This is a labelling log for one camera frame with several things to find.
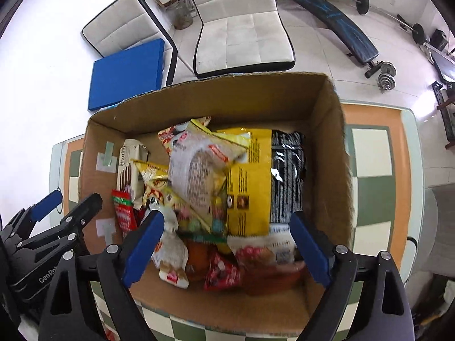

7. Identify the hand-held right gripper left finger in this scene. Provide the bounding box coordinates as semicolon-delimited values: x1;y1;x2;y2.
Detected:
38;210;165;341

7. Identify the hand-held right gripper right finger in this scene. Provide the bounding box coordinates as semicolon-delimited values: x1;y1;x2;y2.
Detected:
289;211;415;341

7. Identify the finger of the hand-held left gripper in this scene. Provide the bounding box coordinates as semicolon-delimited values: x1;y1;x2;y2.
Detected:
16;192;103;251
0;189;64;243

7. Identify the white gold snack pouch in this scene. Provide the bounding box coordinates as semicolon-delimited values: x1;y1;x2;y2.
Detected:
152;211;190;289

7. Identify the red snack box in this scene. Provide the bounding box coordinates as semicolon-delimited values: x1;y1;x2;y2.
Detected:
111;189;140;239

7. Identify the white packet with red fruit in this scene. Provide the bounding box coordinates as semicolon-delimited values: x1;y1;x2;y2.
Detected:
227;223;297;268

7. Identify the orange snack bag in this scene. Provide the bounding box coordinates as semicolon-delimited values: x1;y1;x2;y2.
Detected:
185;241;211;282

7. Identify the white brown biscuit carton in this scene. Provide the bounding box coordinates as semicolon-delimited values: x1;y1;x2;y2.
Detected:
117;140;149;201

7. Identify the colourful candy ball bag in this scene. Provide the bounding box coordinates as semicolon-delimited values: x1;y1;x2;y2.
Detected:
177;197;229;244

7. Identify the small yellow cartoon packet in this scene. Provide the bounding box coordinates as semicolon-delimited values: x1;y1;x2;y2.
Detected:
129;159;170;208

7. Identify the black striped snack bag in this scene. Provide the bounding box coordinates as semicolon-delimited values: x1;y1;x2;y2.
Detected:
269;130;307;225

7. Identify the red crinkled snack packet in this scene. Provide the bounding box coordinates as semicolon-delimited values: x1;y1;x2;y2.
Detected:
203;249;243;291

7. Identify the large yellow snack bag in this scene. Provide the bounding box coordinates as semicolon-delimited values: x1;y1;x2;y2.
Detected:
216;127;274;237

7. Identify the blue printed cardboard box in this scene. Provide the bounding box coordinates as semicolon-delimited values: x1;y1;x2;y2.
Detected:
78;72;355;332

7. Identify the blue square cushion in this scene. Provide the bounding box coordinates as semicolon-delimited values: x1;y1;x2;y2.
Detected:
87;38;166;111

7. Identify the metal dumbbell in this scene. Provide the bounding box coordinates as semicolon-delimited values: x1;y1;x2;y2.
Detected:
364;61;398;92

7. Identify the black metal rack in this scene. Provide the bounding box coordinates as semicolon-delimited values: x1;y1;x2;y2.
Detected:
431;81;455;150

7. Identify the glass jar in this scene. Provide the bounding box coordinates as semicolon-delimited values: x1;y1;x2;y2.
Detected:
171;0;197;31

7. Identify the black sit-up bench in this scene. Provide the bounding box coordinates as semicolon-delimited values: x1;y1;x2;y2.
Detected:
276;0;380;67

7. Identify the black speaker box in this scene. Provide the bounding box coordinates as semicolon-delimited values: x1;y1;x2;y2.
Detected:
429;29;449;53

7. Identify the barbell with black plates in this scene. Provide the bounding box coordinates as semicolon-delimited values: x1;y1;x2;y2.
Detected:
355;0;428;46

